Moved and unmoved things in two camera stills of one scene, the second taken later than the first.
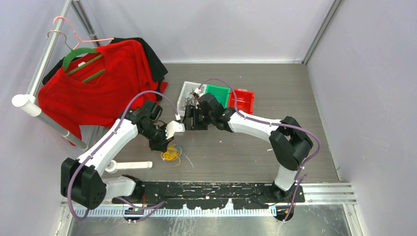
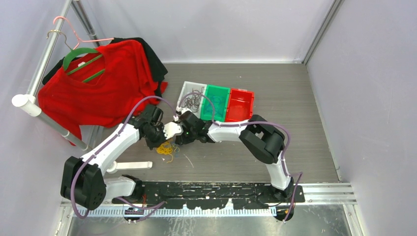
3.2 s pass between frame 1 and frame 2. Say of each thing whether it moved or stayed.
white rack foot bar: stayed
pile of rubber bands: moved
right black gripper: moved
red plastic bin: stayed
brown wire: stayed
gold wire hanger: stayed
